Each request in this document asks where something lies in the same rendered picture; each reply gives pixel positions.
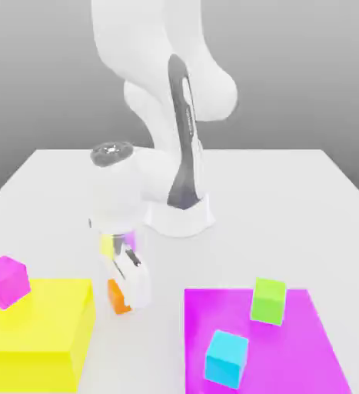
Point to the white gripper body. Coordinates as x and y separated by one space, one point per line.
136 286

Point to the small orange cube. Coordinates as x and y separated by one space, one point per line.
117 297

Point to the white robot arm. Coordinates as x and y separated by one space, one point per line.
154 37

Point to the small cyan cube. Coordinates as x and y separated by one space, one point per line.
225 360

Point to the small magenta cube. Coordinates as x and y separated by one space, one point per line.
5 283

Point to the small green cube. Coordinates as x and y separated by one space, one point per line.
267 303

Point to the large yellow box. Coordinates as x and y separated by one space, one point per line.
40 332

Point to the large magenta box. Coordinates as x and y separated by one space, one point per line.
289 354

